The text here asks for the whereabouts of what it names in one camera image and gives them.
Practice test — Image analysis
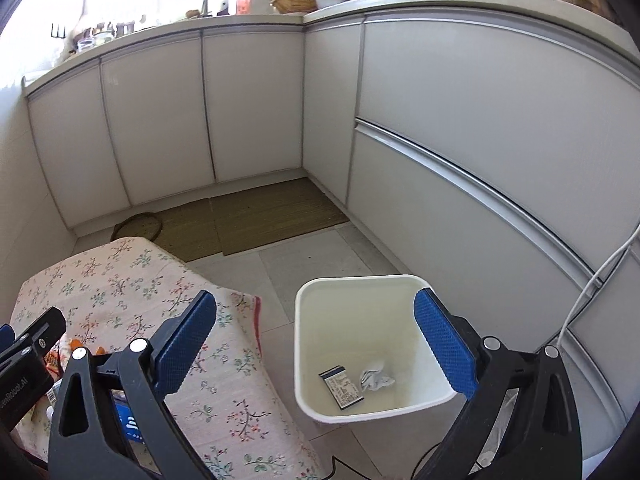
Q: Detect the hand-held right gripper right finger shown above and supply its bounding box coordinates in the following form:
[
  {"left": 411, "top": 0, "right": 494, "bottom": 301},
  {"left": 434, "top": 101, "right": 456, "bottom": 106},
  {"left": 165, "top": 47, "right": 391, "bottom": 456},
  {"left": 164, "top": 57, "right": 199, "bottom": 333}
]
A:
[{"left": 414, "top": 287, "right": 583, "bottom": 480}]

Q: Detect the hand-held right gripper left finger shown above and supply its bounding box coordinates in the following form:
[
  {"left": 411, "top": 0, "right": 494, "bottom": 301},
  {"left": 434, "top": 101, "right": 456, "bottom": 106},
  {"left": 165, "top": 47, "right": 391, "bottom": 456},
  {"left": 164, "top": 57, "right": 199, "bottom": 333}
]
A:
[{"left": 47, "top": 290, "right": 221, "bottom": 480}]

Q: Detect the white plastic trash bin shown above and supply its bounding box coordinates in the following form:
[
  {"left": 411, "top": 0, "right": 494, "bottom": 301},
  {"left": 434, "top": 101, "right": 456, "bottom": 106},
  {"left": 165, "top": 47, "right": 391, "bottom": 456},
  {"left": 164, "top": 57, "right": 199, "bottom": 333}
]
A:
[{"left": 294, "top": 274, "right": 458, "bottom": 424}]

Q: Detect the orange peel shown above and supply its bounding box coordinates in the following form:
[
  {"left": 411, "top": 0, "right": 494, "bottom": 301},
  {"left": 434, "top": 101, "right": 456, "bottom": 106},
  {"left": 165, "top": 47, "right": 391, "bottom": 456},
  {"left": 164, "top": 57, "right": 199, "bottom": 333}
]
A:
[{"left": 70, "top": 338, "right": 108, "bottom": 359}]

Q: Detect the crumpled white tissue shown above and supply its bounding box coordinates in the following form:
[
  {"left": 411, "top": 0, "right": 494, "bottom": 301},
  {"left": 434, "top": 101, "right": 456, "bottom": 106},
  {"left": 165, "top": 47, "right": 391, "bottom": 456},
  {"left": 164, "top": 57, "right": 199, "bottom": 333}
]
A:
[{"left": 359, "top": 357, "right": 396, "bottom": 392}]

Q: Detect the floral tablecloth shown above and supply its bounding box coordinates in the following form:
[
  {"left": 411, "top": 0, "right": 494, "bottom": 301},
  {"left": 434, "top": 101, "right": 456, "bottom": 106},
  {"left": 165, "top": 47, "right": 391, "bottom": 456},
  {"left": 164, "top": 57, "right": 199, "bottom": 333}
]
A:
[{"left": 10, "top": 236, "right": 326, "bottom": 480}]

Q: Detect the blue carton box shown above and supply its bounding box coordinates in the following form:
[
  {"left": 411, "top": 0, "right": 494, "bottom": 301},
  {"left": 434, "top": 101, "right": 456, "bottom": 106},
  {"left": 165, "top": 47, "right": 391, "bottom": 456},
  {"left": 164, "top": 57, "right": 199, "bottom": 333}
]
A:
[{"left": 112, "top": 394, "right": 147, "bottom": 445}]

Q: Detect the small blue white box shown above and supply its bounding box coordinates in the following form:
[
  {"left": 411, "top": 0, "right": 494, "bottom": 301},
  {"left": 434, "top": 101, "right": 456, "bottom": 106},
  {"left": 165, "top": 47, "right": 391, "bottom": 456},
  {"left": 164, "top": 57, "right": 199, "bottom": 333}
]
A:
[{"left": 319, "top": 366, "right": 364, "bottom": 401}]

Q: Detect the small woven floor mat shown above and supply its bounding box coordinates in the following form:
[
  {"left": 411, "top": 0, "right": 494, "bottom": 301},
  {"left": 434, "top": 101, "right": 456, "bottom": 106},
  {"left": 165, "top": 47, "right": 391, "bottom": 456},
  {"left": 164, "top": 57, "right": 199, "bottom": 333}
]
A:
[{"left": 150, "top": 197, "right": 223, "bottom": 263}]

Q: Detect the white cabinet drawer front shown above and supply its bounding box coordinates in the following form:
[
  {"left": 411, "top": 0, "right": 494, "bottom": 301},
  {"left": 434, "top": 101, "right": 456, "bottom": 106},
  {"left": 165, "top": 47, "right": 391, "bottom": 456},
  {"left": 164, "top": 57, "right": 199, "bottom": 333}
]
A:
[
  {"left": 346, "top": 119, "right": 598, "bottom": 341},
  {"left": 354, "top": 12, "right": 640, "bottom": 281}
]

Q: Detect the round woven mat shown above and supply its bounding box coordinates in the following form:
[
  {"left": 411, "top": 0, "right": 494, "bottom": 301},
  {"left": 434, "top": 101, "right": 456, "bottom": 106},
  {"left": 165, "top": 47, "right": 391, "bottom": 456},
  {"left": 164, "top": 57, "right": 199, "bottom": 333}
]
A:
[{"left": 110, "top": 211, "right": 163, "bottom": 241}]

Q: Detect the large woven floor mat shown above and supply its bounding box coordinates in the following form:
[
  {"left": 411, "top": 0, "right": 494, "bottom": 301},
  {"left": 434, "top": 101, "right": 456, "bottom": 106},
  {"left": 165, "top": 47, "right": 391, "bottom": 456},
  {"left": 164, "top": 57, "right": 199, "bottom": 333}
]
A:
[{"left": 209, "top": 177, "right": 351, "bottom": 257}]

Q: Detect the white cabinet door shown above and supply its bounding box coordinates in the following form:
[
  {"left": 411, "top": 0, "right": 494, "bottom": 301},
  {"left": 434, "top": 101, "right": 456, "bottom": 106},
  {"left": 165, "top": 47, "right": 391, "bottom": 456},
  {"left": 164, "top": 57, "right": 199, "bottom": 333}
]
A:
[
  {"left": 99, "top": 30, "right": 217, "bottom": 207},
  {"left": 27, "top": 56, "right": 132, "bottom": 228},
  {"left": 201, "top": 24, "right": 306, "bottom": 184},
  {"left": 303, "top": 21, "right": 364, "bottom": 207}
]

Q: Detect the white kitchen countertop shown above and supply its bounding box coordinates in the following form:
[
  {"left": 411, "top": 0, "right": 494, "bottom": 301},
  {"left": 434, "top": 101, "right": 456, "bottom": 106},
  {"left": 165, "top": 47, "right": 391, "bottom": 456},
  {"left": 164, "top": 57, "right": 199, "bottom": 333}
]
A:
[{"left": 22, "top": 0, "right": 636, "bottom": 98}]

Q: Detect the wicker basket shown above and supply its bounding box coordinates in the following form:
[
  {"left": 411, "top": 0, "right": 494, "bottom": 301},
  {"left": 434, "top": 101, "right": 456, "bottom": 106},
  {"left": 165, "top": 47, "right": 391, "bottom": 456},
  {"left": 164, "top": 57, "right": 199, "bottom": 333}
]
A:
[{"left": 270, "top": 0, "right": 318, "bottom": 13}]

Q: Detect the white cable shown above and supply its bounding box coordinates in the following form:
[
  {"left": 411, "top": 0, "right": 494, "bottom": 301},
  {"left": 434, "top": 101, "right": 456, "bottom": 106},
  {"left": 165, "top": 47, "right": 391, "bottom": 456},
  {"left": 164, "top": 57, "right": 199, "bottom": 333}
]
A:
[{"left": 559, "top": 230, "right": 640, "bottom": 348}]

